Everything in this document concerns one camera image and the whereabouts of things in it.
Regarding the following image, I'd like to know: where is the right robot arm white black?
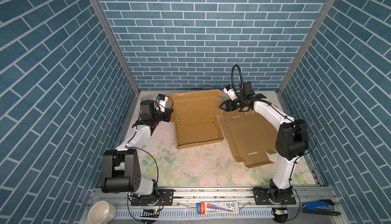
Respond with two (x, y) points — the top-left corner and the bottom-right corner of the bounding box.
(220, 94), (309, 191)

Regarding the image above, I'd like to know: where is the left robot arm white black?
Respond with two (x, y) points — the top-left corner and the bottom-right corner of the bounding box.
(101, 94), (174, 198)

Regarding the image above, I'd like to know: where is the aluminium corner post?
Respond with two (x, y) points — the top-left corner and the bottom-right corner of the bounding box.
(277, 0), (336, 96)
(89, 0), (140, 96)

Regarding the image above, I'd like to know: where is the aluminium front rail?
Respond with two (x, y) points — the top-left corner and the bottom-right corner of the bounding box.
(80, 185), (348, 224)

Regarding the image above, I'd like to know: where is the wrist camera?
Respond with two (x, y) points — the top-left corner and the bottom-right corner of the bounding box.
(223, 81), (255, 100)
(156, 94), (168, 113)

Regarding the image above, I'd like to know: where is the flat brown cardboard box blank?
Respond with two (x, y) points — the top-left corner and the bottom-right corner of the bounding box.
(220, 111), (278, 168)

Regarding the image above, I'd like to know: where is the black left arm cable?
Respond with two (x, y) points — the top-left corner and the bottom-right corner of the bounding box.
(126, 95), (175, 223)

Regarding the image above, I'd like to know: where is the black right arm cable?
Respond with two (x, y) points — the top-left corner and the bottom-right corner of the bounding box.
(230, 64), (318, 222)

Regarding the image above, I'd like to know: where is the aluminium corner post left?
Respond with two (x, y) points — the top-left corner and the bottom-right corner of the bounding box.
(89, 0), (140, 96)

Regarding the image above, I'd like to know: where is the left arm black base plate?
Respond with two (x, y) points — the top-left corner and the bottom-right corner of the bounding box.
(130, 189), (174, 206)

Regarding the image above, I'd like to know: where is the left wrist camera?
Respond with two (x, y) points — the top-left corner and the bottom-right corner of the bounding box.
(156, 94), (168, 113)

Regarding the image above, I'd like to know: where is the blue black stapler tool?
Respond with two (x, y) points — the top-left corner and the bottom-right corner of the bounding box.
(302, 199), (341, 216)

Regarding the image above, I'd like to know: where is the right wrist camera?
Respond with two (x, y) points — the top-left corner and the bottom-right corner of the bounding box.
(223, 81), (255, 100)

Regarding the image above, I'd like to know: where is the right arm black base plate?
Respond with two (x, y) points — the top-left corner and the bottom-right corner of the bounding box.
(252, 187), (296, 205)

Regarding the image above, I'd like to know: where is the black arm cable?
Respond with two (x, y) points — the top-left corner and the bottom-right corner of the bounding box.
(230, 64), (318, 222)
(126, 95), (175, 223)

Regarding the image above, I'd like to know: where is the white ceramic bowl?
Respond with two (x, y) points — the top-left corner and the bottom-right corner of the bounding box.
(88, 201), (117, 224)

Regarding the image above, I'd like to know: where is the lavender ceramic mug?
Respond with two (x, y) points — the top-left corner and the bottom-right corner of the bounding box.
(201, 87), (215, 91)

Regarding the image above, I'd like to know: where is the brown cardboard box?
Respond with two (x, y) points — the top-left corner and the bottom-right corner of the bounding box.
(220, 111), (278, 168)
(171, 89), (224, 149)

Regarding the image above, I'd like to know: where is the aluminium corner post right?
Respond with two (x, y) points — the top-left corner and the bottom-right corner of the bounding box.
(277, 0), (336, 96)

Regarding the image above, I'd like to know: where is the blue red white packet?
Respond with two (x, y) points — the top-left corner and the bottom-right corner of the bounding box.
(196, 201), (239, 215)

